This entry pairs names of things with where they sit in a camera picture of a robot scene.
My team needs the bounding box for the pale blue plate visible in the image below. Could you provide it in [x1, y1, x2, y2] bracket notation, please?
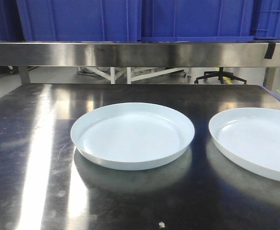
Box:
[208, 107, 280, 182]
[70, 103, 195, 171]

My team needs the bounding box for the black office chair base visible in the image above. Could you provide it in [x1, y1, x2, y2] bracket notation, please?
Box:
[194, 67, 247, 84]

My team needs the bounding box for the middle blue plastic crate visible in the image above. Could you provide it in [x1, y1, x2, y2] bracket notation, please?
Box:
[141, 0, 254, 42]

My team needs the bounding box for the blue plastic crate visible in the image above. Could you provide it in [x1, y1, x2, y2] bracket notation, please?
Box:
[251, 0, 280, 40]
[141, 0, 254, 42]
[17, 0, 142, 43]

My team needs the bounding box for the left blue plastic crate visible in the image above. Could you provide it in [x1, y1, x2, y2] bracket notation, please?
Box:
[17, 0, 142, 43]

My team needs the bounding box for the black tape strip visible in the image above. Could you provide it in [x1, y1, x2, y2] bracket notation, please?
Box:
[264, 42, 276, 59]

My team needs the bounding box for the right blue plastic crate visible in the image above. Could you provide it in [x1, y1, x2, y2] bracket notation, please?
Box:
[251, 0, 280, 40]

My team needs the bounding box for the far left blue crate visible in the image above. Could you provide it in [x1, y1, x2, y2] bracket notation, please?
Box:
[0, 0, 24, 42]

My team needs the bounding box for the white table frame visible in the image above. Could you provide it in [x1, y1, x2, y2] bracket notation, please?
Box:
[77, 67, 191, 84]

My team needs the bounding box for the stainless steel shelf rail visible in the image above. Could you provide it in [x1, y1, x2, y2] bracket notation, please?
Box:
[0, 42, 280, 68]

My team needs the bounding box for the left steel shelf post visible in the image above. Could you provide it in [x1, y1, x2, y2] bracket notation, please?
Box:
[18, 66, 31, 85]

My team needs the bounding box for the steel shelf post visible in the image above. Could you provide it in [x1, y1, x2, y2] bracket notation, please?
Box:
[263, 67, 277, 90]
[18, 66, 31, 85]

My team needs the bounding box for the right steel shelf post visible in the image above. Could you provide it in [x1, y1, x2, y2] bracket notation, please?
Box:
[263, 67, 277, 90]

